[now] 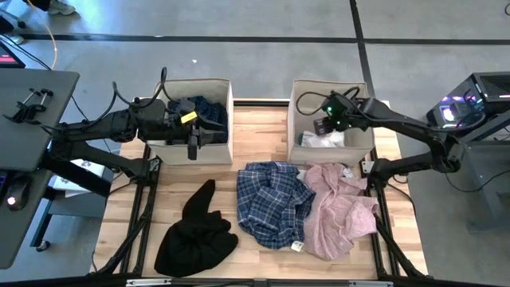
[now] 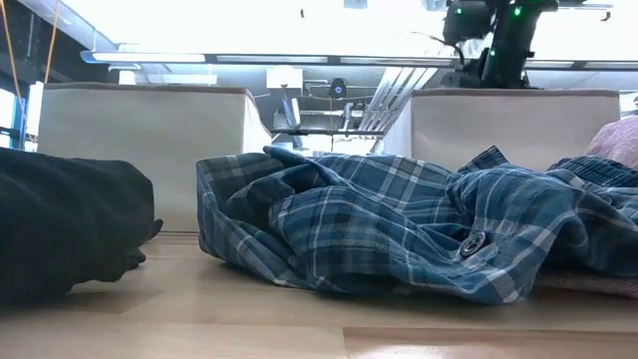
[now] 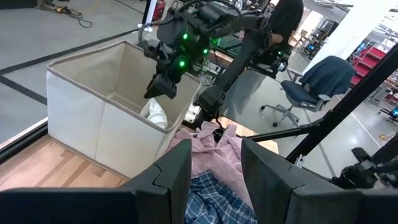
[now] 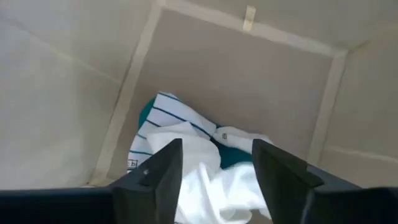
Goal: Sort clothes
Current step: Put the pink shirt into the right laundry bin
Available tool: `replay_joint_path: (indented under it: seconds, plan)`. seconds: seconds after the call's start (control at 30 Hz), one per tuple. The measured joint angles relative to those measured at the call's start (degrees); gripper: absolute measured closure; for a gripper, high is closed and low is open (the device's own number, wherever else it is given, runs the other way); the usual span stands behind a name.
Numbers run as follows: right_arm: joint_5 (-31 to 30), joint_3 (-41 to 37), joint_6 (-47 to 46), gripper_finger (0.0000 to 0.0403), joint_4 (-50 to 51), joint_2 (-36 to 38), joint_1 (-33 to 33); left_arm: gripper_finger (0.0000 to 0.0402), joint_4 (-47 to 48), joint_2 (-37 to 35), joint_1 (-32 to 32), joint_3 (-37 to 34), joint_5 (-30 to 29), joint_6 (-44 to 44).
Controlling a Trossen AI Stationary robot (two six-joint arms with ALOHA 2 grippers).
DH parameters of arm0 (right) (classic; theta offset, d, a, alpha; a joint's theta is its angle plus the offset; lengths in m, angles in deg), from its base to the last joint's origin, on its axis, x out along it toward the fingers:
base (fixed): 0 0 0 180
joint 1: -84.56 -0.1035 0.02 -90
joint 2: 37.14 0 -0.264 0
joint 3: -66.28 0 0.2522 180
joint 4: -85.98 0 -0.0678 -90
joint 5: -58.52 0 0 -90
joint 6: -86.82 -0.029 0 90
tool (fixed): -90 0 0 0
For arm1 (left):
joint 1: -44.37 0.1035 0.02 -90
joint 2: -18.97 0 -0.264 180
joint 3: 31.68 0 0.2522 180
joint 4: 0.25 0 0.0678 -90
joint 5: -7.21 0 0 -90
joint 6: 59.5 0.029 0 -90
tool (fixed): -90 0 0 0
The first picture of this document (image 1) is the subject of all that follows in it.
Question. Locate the white box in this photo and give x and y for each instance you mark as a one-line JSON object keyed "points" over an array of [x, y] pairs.
{"points": [[89, 166]]}

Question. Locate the navy dotted garment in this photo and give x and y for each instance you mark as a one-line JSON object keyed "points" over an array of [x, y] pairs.
{"points": [[209, 109]]}

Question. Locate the blue plaid shirt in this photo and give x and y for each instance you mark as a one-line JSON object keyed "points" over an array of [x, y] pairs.
{"points": [[271, 203]]}

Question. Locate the person's shoe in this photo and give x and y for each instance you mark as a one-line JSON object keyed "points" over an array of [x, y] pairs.
{"points": [[60, 7]]}

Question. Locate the black garment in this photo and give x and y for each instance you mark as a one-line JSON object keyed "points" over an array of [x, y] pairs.
{"points": [[195, 239]]}

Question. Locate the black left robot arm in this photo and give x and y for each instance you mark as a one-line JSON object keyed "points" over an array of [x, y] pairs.
{"points": [[95, 125]]}

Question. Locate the pink garment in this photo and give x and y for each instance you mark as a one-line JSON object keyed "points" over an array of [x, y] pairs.
{"points": [[342, 211]]}

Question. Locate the black computer mouse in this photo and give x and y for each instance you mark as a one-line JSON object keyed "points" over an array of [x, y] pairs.
{"points": [[16, 195]]}

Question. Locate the white garment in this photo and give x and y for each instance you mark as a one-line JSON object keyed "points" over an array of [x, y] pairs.
{"points": [[324, 139]]}

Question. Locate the grey computer stand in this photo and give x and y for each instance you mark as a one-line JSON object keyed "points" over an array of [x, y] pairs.
{"points": [[490, 179]]}

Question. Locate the beige fabric storage bin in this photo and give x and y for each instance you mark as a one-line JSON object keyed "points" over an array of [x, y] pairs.
{"points": [[318, 157], [207, 157]]}

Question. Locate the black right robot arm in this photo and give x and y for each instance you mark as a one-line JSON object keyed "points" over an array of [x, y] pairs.
{"points": [[414, 123]]}

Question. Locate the black desk leg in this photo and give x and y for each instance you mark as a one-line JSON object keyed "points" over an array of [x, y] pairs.
{"points": [[79, 180]]}

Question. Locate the black computer tower with lights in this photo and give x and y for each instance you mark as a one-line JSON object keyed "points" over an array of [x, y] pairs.
{"points": [[490, 91]]}

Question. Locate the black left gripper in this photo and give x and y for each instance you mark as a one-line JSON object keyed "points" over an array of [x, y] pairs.
{"points": [[179, 129]]}

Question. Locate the black table edge rail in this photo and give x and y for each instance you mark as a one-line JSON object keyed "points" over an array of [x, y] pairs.
{"points": [[255, 284]]}

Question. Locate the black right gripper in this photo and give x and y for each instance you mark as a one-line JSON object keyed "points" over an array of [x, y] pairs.
{"points": [[342, 111]]}

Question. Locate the grey desk top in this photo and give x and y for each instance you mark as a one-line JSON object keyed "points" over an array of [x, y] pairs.
{"points": [[24, 119]]}

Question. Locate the black clamp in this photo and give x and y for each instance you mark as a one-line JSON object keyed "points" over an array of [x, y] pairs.
{"points": [[28, 108]]}

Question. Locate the black table frame strut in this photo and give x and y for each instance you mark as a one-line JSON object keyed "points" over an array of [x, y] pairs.
{"points": [[388, 239], [137, 223]]}

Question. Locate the black office chair base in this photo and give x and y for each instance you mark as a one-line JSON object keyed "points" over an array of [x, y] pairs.
{"points": [[10, 24]]}

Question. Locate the monitor with red screen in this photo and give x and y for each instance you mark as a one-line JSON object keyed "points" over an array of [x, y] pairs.
{"points": [[6, 57]]}

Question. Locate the black bar behind table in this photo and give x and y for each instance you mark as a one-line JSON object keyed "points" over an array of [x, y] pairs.
{"points": [[261, 103]]}

